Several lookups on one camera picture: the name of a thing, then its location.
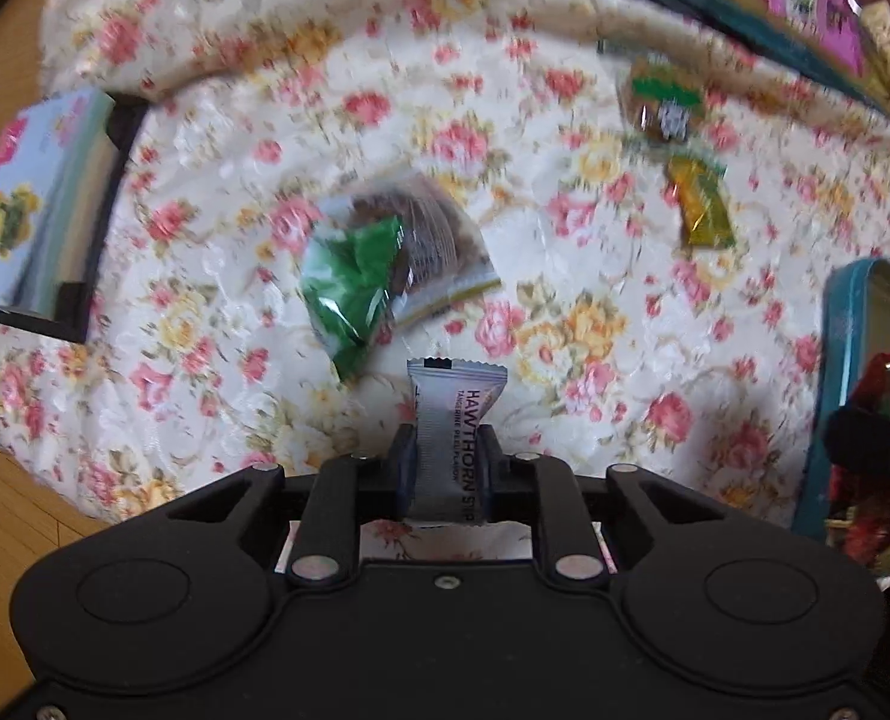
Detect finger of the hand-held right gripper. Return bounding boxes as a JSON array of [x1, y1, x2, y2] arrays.
[[823, 403, 890, 482]]

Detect floral tablecloth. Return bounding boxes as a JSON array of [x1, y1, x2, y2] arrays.
[[0, 0, 890, 590]]

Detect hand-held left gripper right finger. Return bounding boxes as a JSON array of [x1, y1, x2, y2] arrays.
[[485, 426, 729, 589]]

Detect beige snack packet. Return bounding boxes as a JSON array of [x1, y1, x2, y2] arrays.
[[861, 0, 890, 102]]

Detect clear packet with brown snack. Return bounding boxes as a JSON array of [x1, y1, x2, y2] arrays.
[[317, 172, 502, 323]]

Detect pink snack packet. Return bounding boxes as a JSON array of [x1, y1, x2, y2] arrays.
[[767, 0, 866, 76]]

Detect white silver snack packet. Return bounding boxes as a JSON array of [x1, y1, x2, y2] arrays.
[[406, 356, 510, 530]]

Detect gold yellow snack packet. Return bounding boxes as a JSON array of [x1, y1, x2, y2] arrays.
[[666, 154, 738, 248]]

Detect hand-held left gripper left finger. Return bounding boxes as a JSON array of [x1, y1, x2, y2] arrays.
[[161, 422, 417, 587]]

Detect green plastic snack packet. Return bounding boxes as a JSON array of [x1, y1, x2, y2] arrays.
[[299, 216, 408, 383]]

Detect gold tin tray with dividers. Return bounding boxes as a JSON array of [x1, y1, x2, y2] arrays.
[[640, 0, 890, 121]]

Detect green brown candy packet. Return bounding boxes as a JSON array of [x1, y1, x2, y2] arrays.
[[617, 60, 705, 143]]

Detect blue printed card box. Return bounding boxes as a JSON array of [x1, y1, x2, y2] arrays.
[[0, 88, 116, 316]]

